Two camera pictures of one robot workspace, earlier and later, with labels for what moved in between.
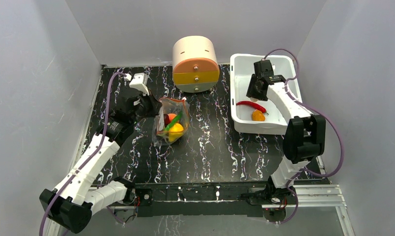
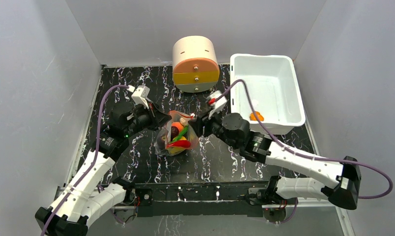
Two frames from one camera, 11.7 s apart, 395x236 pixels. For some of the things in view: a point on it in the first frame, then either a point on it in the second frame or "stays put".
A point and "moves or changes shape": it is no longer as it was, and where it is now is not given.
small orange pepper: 257,115 stays put
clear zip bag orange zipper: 172,121 moves or changes shape
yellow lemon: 175,132 → 172,151
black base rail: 203,199 stays put
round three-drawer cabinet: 195,67 stays put
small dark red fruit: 166,119 moves or changes shape
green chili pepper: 167,127 → 183,132
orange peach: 172,116 → 178,125
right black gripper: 258,86 → 203,124
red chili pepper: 252,104 → 180,143
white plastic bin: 251,116 stays put
